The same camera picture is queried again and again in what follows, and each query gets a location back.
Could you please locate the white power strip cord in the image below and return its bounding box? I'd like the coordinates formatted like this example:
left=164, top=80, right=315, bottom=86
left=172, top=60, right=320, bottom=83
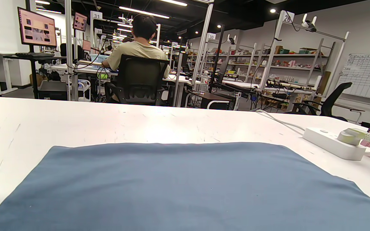
left=255, top=109, right=306, bottom=134

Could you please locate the bottle with red label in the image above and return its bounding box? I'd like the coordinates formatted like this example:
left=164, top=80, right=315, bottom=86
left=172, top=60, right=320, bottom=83
left=199, top=71, right=210, bottom=94

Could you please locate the metal shelving rack with items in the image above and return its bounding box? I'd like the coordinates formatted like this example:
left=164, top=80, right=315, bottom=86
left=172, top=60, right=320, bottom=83
left=201, top=38, right=336, bottom=97

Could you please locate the black office chair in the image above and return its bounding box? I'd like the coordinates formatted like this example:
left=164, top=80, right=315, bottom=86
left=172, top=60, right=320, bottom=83
left=104, top=54, right=170, bottom=106
left=284, top=82, right=354, bottom=122

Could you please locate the white metal camera frame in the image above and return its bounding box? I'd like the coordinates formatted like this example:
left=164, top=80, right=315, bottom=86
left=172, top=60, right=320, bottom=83
left=258, top=10, right=350, bottom=94

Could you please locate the blue pillowcase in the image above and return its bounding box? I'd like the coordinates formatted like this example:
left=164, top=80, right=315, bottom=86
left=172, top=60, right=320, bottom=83
left=0, top=142, right=370, bottom=231

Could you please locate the white braided iron cord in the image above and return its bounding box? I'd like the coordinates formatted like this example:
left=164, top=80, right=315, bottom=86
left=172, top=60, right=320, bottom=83
left=337, top=128, right=370, bottom=151

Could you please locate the white power strip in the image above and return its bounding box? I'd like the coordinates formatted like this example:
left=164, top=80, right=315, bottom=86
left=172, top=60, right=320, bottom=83
left=302, top=127, right=367, bottom=161

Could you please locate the brown side table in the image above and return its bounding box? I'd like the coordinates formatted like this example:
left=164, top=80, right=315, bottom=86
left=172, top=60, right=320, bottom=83
left=187, top=90, right=237, bottom=110

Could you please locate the large computer monitor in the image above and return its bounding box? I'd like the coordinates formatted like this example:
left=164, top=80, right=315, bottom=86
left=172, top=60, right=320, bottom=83
left=17, top=6, right=58, bottom=48

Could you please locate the black desk base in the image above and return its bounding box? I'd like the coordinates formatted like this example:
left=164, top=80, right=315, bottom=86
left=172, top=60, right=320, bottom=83
left=4, top=53, right=66, bottom=100

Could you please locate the white wall whiteboard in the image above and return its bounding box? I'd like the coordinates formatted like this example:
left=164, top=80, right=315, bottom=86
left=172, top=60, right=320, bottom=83
left=335, top=54, right=370, bottom=100

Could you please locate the black keyboard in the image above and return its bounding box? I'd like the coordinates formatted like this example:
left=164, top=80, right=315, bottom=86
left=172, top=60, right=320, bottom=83
left=15, top=52, right=55, bottom=58

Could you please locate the white metal frame stand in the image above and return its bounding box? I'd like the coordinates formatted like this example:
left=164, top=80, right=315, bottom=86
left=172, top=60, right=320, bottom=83
left=191, top=0, right=215, bottom=89

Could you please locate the long ceiling light strip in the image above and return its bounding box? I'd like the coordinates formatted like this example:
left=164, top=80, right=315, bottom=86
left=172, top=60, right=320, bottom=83
left=119, top=6, right=170, bottom=19

